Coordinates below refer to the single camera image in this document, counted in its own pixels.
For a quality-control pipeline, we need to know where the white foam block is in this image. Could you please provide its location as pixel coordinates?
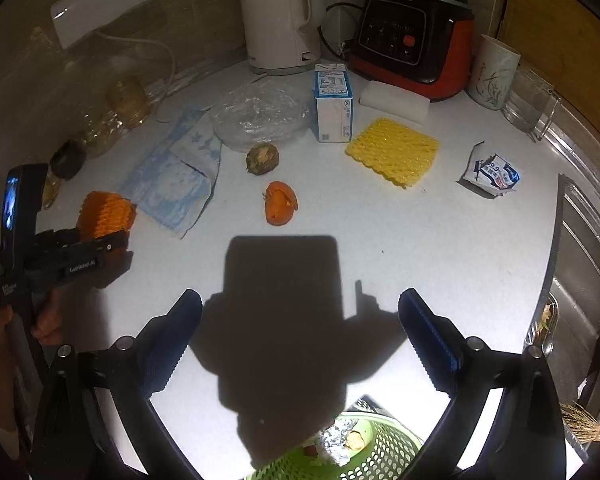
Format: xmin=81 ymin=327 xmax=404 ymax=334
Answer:
xmin=358 ymin=80 xmax=431 ymax=126

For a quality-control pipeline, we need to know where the white power cable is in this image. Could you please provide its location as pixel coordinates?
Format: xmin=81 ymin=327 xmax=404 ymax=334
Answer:
xmin=96 ymin=30 xmax=177 ymax=123

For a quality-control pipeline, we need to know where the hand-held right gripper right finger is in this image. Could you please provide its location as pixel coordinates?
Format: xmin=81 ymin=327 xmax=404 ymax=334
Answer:
xmin=397 ymin=288 xmax=588 ymax=480

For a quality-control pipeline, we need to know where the yellow foam net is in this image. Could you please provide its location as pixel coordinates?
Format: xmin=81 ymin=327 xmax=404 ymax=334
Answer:
xmin=345 ymin=117 xmax=442 ymax=191

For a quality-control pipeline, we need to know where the black red blender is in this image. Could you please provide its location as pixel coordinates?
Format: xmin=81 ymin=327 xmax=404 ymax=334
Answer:
xmin=347 ymin=0 xmax=476 ymax=101

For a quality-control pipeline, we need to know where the clear glass measuring jug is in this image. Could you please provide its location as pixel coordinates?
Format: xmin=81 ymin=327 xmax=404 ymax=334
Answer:
xmin=500 ymin=66 xmax=562 ymax=142

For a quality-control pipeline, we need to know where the person's left hand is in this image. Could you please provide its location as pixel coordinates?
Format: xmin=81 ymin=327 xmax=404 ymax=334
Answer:
xmin=29 ymin=287 xmax=66 ymax=347

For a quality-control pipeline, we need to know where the orange foam net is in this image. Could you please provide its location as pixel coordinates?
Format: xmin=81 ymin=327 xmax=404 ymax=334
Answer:
xmin=77 ymin=190 xmax=138 ymax=241

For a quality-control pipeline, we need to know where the green plastic basket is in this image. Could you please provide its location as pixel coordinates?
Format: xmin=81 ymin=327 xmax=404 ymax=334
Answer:
xmin=242 ymin=394 xmax=426 ymax=480

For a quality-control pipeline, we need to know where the crumpled aluminium foil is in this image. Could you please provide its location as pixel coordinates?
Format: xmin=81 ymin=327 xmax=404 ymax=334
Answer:
xmin=316 ymin=420 xmax=361 ymax=466

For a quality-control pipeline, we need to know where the white electric kettle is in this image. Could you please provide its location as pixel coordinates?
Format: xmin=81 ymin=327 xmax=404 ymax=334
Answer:
xmin=236 ymin=0 xmax=327 ymax=77

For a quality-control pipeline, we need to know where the amber glass jar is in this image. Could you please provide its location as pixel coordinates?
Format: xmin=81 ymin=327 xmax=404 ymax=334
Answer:
xmin=105 ymin=76 xmax=151 ymax=128

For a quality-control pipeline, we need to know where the white ceramic cup floral print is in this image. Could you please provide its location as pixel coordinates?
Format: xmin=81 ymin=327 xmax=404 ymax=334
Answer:
xmin=467 ymin=34 xmax=522 ymax=112

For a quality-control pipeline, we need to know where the blue white plastic wrapper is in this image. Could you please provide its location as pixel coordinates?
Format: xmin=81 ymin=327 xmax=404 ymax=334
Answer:
xmin=117 ymin=106 xmax=223 ymax=240

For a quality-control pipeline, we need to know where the white wall socket box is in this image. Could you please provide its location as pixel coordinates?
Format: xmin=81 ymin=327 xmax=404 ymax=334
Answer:
xmin=50 ymin=0 xmax=158 ymax=50

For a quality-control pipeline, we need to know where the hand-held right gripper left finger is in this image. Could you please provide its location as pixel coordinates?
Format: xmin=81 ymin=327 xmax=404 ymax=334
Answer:
xmin=30 ymin=288 xmax=203 ymax=480

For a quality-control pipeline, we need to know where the straw scrubbing brush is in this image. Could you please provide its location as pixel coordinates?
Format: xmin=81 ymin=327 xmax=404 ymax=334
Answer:
xmin=560 ymin=400 xmax=600 ymax=443

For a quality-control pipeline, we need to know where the black power cable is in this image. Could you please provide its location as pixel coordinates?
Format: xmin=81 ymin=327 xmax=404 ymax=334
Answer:
xmin=319 ymin=2 xmax=366 ymax=59

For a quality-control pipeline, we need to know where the blue white milk carton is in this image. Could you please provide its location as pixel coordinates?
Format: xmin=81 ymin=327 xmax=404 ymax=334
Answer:
xmin=313 ymin=62 xmax=355 ymax=143

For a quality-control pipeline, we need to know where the wooden cutting board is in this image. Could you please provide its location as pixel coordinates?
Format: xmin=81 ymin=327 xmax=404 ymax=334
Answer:
xmin=495 ymin=0 xmax=600 ymax=138

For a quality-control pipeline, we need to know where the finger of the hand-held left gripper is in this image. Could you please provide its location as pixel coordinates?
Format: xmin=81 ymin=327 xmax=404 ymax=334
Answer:
xmin=91 ymin=231 xmax=132 ymax=263
xmin=36 ymin=228 xmax=82 ymax=250

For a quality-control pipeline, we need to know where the dark round object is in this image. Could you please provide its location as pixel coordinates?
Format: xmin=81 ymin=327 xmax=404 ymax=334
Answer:
xmin=49 ymin=139 xmax=87 ymax=181

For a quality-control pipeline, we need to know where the brown fruit pit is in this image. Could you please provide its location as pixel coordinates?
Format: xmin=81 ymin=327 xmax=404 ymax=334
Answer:
xmin=245 ymin=142 xmax=281 ymax=177

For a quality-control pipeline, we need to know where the clear glass jar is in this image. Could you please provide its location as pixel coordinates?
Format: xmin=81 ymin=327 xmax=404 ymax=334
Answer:
xmin=77 ymin=110 xmax=118 ymax=158

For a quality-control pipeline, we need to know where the orange peel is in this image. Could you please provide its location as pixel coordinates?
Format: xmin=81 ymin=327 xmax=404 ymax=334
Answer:
xmin=264 ymin=181 xmax=299 ymax=225

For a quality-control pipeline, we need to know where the white packet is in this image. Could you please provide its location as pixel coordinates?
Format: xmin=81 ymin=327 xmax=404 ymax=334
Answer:
xmin=461 ymin=141 xmax=523 ymax=196

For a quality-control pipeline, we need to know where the clear plastic bag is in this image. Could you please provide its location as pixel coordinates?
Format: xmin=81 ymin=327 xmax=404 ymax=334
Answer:
xmin=211 ymin=80 xmax=313 ymax=152

